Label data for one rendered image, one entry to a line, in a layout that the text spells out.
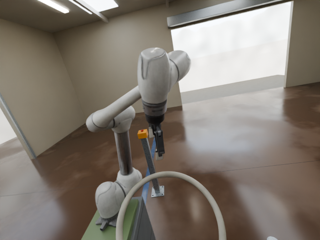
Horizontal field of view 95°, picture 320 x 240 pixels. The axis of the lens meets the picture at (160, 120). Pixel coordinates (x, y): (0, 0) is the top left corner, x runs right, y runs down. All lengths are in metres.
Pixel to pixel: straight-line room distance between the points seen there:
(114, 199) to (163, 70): 1.01
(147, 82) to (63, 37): 7.67
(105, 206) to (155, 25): 6.38
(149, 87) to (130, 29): 6.53
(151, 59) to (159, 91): 0.09
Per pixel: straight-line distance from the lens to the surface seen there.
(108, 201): 1.22
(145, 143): 2.05
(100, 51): 7.27
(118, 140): 1.06
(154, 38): 6.74
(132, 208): 1.39
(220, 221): 0.85
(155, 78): 0.43
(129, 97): 0.69
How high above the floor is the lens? 1.84
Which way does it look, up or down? 20 degrees down
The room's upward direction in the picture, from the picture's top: 12 degrees counter-clockwise
